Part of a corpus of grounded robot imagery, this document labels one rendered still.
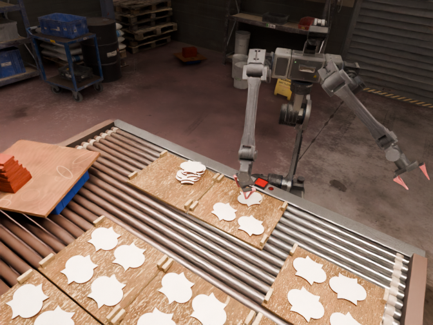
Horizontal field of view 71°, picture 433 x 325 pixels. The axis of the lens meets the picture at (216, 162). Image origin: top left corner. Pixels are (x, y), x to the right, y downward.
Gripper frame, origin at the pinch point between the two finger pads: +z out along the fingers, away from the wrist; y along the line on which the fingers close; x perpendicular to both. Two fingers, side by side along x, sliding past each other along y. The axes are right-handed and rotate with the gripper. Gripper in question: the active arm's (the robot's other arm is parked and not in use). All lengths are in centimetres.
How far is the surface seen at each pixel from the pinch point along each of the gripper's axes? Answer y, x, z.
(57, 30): -363, -108, 3
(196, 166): -27.7, -17.1, 0.4
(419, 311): 76, 42, 6
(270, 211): 10.9, 12.0, 7.0
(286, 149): -155, 138, 99
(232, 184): -13.9, 0.6, 6.7
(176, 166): -38.6, -26.3, 6.5
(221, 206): 1.6, -12.2, 5.9
